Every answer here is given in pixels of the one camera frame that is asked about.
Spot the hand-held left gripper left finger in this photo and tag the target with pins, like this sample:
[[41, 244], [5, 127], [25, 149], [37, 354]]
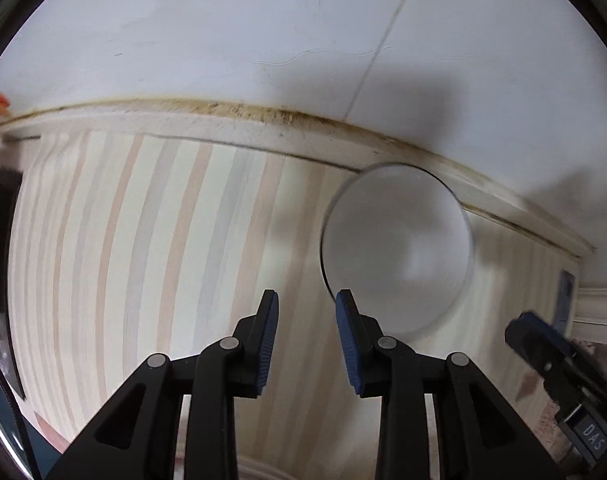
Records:
[[266, 340]]

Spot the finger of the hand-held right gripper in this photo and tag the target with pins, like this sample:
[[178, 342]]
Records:
[[533, 340]]

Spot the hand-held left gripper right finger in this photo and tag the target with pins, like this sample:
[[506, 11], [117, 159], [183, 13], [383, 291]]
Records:
[[347, 340]]

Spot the white bowl with blue rim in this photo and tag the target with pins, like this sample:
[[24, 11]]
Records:
[[398, 240]]

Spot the dark blue smartphone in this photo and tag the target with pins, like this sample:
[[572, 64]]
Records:
[[566, 295]]

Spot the striped counter mat with cat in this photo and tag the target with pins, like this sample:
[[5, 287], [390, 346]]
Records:
[[133, 260]]

